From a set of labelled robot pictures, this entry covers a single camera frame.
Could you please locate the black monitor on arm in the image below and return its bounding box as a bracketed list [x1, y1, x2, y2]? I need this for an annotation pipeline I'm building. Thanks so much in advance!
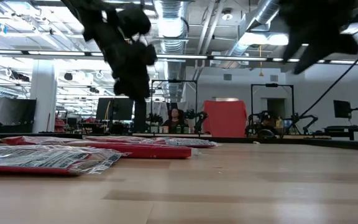
[333, 100, 358, 135]

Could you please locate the white pillar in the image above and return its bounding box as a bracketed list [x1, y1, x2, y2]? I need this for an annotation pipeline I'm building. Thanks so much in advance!
[30, 60, 58, 134]

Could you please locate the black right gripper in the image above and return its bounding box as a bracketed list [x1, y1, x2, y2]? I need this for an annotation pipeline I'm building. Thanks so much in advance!
[277, 0, 358, 76]

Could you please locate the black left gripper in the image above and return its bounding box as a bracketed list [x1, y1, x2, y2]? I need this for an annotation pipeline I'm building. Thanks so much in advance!
[104, 39, 158, 134]

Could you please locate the black fabric panel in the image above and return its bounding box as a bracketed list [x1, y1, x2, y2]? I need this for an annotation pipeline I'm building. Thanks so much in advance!
[0, 97, 37, 134]

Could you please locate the silver ventilation duct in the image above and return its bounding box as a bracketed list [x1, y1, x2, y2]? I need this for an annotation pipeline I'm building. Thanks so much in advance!
[153, 0, 190, 101]
[227, 0, 281, 68]

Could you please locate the black table edge frame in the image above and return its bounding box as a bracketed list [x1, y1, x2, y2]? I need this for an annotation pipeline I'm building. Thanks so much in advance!
[0, 131, 358, 152]

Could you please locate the red butter popcorn bag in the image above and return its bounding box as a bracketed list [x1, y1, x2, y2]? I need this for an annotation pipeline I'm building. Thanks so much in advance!
[0, 135, 193, 160]

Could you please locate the black station frame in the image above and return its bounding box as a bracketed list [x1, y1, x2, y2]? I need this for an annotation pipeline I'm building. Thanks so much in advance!
[150, 78, 199, 134]
[249, 83, 295, 135]

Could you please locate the red popcorn bag label side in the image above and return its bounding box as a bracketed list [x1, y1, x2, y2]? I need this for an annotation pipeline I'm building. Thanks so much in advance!
[0, 144, 124, 177]
[83, 134, 219, 149]

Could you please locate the black desk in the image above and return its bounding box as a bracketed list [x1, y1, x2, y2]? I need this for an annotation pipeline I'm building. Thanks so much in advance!
[323, 125, 358, 141]

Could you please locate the red cloth cover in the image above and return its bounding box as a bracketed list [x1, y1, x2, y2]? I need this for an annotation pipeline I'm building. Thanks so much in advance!
[202, 100, 249, 138]

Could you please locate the person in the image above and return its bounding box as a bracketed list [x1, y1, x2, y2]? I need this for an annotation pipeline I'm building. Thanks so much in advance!
[162, 108, 188, 134]

